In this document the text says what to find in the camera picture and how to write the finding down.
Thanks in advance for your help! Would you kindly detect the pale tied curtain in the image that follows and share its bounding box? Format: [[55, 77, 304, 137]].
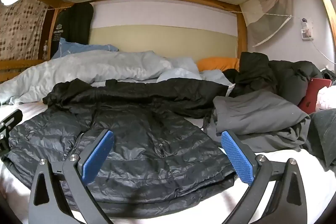
[[240, 0, 300, 47]]

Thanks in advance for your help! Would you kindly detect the dark green garment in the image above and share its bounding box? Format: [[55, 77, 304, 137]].
[[306, 109, 336, 169]]

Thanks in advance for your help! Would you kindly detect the light grey garment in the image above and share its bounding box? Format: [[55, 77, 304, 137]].
[[0, 50, 237, 105]]

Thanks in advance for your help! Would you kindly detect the white pink cloth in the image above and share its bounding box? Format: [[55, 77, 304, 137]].
[[315, 86, 336, 110]]

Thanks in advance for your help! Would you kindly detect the white cable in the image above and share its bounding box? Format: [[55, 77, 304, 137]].
[[311, 40, 336, 64]]

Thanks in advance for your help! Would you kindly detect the blue pillow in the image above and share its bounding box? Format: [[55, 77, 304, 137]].
[[51, 38, 120, 59]]

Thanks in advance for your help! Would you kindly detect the black puffer jacket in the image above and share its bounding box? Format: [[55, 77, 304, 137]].
[[5, 78, 237, 216]]

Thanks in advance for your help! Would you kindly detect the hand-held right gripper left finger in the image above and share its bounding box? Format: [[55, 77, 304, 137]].
[[28, 129, 115, 224]]

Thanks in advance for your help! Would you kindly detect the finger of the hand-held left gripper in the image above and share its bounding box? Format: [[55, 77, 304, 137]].
[[0, 109, 23, 161]]

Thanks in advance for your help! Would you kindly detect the white bed sheet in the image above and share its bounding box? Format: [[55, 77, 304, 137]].
[[0, 101, 336, 224]]

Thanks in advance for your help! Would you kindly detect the black hanging bag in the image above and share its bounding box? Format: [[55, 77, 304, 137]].
[[50, 3, 94, 58]]

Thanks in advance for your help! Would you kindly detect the brown patterned curtain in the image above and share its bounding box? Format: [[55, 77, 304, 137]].
[[0, 0, 50, 62]]

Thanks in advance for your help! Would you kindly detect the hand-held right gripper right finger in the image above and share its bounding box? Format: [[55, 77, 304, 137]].
[[221, 130, 307, 224]]

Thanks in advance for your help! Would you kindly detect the orange pillow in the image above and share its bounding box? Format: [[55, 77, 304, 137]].
[[196, 57, 240, 72]]

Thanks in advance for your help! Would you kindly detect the red tablet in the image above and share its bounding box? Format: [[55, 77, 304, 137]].
[[298, 78, 332, 114]]

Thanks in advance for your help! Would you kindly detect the black coat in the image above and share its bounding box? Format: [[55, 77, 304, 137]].
[[223, 51, 323, 106]]

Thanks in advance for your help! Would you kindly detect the white wall charger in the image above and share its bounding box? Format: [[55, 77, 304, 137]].
[[300, 18, 314, 41]]

